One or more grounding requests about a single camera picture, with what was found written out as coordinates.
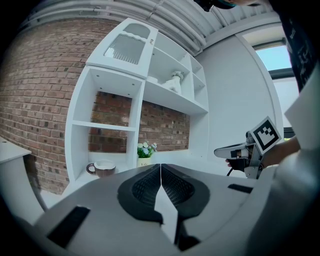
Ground black head-worn camera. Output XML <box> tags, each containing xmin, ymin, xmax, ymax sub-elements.
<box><xmin>196</xmin><ymin>0</ymin><xmax>238</xmax><ymax>12</ymax></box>

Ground grey coffee mug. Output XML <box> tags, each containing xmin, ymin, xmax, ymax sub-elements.
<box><xmin>86</xmin><ymin>159</ymin><xmax>117</xmax><ymax>179</ymax></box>

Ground person's right forearm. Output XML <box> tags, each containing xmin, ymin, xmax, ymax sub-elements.
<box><xmin>261</xmin><ymin>138</ymin><xmax>302</xmax><ymax>168</ymax></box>

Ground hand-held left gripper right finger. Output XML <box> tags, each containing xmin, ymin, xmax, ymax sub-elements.
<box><xmin>159</xmin><ymin>163</ymin><xmax>273</xmax><ymax>253</ymax></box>

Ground ribbed glass cabinet door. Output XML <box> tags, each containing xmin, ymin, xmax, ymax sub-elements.
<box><xmin>86</xmin><ymin>17</ymin><xmax>159</xmax><ymax>80</ymax></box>

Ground potted blue white flowers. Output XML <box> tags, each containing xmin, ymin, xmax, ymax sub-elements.
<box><xmin>136</xmin><ymin>140</ymin><xmax>158</xmax><ymax>168</ymax></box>

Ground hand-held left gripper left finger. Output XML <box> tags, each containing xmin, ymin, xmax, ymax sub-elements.
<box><xmin>34</xmin><ymin>163</ymin><xmax>181</xmax><ymax>256</ymax></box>

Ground tall white vase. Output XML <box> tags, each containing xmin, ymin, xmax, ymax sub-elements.
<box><xmin>173</xmin><ymin>76</ymin><xmax>183</xmax><ymax>95</ymax></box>

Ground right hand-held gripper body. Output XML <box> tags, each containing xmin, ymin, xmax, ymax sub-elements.
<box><xmin>226</xmin><ymin>116</ymin><xmax>282</xmax><ymax>180</ymax></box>

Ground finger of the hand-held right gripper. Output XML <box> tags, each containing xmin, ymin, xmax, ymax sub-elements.
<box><xmin>214</xmin><ymin>143</ymin><xmax>248</xmax><ymax>159</ymax></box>

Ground person's black shirt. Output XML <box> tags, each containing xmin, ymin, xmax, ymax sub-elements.
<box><xmin>277</xmin><ymin>0</ymin><xmax>319</xmax><ymax>93</ymax></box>

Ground grey framed window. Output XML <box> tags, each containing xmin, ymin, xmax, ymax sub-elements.
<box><xmin>251</xmin><ymin>37</ymin><xmax>302</xmax><ymax>138</ymax></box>

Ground small white desk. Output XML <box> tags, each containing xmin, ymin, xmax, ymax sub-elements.
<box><xmin>0</xmin><ymin>136</ymin><xmax>48</xmax><ymax>226</ymax></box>

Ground white desk with hutch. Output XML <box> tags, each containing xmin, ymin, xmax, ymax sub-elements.
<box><xmin>61</xmin><ymin>17</ymin><xmax>226</xmax><ymax>198</ymax></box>

